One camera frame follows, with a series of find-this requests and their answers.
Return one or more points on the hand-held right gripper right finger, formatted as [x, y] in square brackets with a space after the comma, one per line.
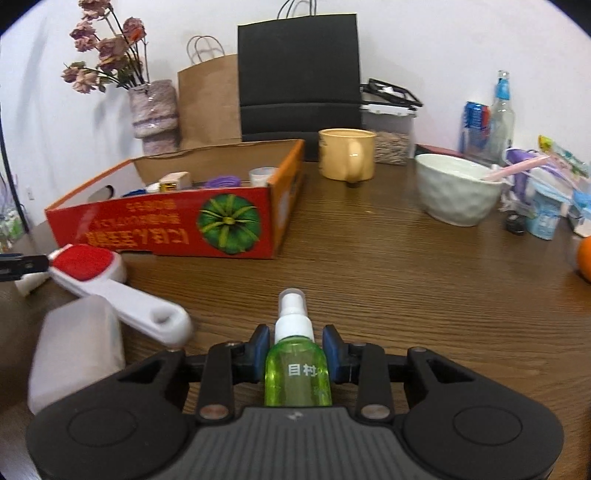
[333, 355]

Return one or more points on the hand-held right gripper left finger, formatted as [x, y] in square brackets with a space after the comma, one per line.
[259, 355]

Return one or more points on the white ceramic bowl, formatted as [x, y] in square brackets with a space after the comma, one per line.
[457, 194]

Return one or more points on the pink spoon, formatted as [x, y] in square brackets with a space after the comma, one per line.
[517, 168]

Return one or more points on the yellow mug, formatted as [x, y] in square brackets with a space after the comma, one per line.
[341, 154]

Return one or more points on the clear glass bottle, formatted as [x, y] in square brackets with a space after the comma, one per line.
[502, 124]

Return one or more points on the clear container with black lid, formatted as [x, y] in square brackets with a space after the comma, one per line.
[392, 138]

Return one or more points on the brown paper bag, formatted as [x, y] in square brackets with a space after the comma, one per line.
[207, 106]

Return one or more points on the black paper bag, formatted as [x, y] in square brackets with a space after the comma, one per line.
[300, 83]

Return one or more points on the white rectangular container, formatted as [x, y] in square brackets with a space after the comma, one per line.
[74, 355]

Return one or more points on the tissue pack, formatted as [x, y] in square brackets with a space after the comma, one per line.
[581, 203]

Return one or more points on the red cardboard box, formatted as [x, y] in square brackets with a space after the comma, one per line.
[152, 221]

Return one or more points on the dried pink flowers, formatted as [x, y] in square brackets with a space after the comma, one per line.
[111, 48]

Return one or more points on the blue drink can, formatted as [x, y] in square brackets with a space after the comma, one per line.
[475, 129]

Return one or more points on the pink stone vase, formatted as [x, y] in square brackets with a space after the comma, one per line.
[154, 115]

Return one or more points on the orange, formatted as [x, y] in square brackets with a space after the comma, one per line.
[585, 258]

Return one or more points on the green snack packet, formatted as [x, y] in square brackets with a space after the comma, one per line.
[565, 157]

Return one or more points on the green spray bottle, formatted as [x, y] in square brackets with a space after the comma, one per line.
[298, 369]

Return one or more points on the red and white lint brush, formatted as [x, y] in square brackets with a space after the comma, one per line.
[115, 295]

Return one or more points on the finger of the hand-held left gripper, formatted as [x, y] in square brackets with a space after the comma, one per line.
[23, 265]

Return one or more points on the white round jar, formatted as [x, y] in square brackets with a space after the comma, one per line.
[262, 176]

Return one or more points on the purple round object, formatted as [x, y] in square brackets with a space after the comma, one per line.
[224, 181]

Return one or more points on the small black object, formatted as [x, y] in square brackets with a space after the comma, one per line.
[515, 224]

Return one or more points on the purple plastic item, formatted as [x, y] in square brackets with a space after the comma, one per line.
[519, 159]

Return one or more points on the dark red flat box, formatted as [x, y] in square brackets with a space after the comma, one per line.
[438, 150]

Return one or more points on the white cup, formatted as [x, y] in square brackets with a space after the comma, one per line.
[547, 217]

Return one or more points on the blue screw cap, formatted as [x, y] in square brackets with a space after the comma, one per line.
[136, 192]

